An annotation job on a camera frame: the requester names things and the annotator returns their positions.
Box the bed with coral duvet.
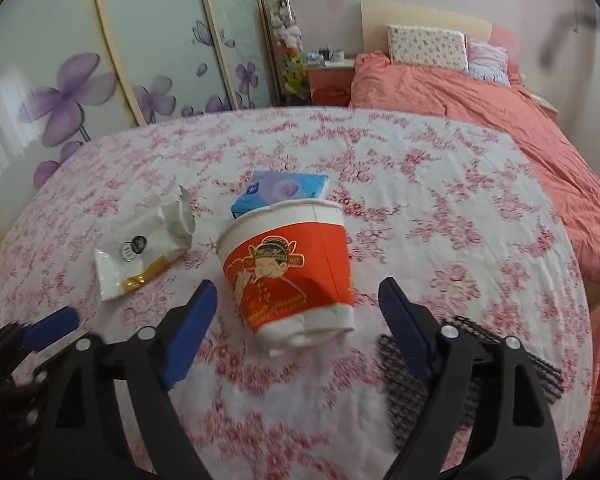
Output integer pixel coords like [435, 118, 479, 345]
[350, 51, 600, 284]

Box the blue tissue pack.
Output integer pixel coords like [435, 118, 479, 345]
[230, 169, 329, 219]

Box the white mug on nightstand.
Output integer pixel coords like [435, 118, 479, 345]
[329, 49, 346, 63]

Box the pink left nightstand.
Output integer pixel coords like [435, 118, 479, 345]
[308, 58, 355, 107]

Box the red white paper cup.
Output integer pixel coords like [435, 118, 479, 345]
[216, 198, 355, 356]

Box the white snack wrapper bag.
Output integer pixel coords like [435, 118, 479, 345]
[94, 188, 196, 301]

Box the pink striped pillow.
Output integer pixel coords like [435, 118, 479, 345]
[467, 38, 510, 88]

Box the floral pink white tablecloth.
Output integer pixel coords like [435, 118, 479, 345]
[0, 108, 592, 479]

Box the black mesh anti-slip mat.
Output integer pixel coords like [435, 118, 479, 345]
[377, 314, 566, 451]

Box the sliding wardrobe with purple flowers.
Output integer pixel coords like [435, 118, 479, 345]
[0, 0, 276, 243]

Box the right nightstand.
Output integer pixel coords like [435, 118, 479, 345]
[530, 93, 559, 122]

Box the cream wooden headboard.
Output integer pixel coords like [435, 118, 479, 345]
[361, 0, 519, 75]

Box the clear tube of plush toys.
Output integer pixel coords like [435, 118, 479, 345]
[265, 0, 310, 105]

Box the floral white pillow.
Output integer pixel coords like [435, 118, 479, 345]
[387, 25, 468, 74]

